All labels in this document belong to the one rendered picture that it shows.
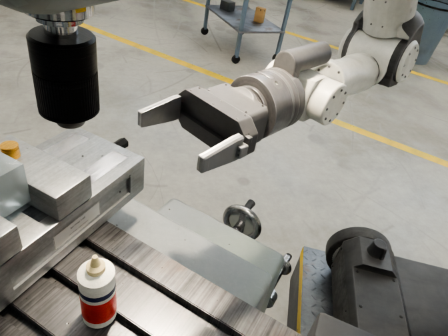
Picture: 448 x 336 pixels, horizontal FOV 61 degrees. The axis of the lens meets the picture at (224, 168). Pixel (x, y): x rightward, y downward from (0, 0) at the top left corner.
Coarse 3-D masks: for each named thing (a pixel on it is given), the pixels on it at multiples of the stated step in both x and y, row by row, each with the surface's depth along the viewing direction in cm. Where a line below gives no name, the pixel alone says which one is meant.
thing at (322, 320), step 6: (318, 318) 29; (324, 318) 29; (330, 318) 29; (318, 324) 29; (324, 324) 29; (330, 324) 29; (336, 324) 29; (342, 324) 29; (348, 324) 29; (312, 330) 30; (318, 330) 28; (324, 330) 28; (330, 330) 28; (336, 330) 29; (342, 330) 29; (348, 330) 29; (354, 330) 29; (360, 330) 29
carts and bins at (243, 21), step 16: (208, 0) 390; (224, 0) 384; (288, 0) 346; (432, 0) 439; (224, 16) 371; (240, 16) 380; (256, 16) 368; (288, 16) 354; (432, 16) 408; (240, 32) 342; (256, 32) 349; (272, 32) 356; (432, 32) 417; (432, 48) 431; (416, 64) 442
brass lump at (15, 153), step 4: (0, 144) 49; (4, 144) 49; (8, 144) 49; (12, 144) 50; (16, 144) 50; (0, 148) 49; (4, 148) 49; (8, 148) 49; (12, 148) 49; (16, 148) 49; (4, 152) 49; (8, 152) 49; (12, 152) 49; (16, 152) 49; (20, 152) 51; (12, 156) 49; (16, 156) 50; (20, 156) 50
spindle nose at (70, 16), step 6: (90, 6) 26; (66, 12) 24; (72, 12) 25; (84, 12) 25; (90, 12) 26; (36, 18) 24; (42, 18) 24; (48, 18) 24; (54, 18) 24; (60, 18) 24; (66, 18) 25; (72, 18) 25; (78, 18) 25; (84, 18) 26
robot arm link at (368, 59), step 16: (352, 48) 73; (368, 48) 71; (384, 48) 69; (400, 48) 68; (352, 64) 64; (368, 64) 67; (384, 64) 70; (352, 80) 63; (368, 80) 67; (384, 80) 71
